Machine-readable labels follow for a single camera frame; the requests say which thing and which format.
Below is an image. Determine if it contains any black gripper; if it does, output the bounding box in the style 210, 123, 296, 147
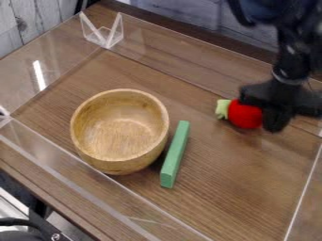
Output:
239, 79, 322, 133

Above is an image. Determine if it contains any red plush strawberry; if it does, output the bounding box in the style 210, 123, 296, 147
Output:
215, 99, 263, 129

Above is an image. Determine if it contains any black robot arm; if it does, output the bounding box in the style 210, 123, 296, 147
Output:
227, 0, 322, 133

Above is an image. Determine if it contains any green rectangular block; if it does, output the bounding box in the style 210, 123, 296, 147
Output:
160, 120, 190, 188

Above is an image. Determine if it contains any wooden bowl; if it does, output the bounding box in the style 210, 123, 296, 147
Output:
71, 88, 170, 175

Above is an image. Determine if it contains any clear acrylic tray wall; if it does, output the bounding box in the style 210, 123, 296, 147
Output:
0, 7, 322, 241

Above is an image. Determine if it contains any black clamp bracket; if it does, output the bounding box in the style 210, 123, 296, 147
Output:
28, 210, 73, 241

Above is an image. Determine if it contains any black cable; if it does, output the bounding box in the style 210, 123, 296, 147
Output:
0, 216, 35, 233

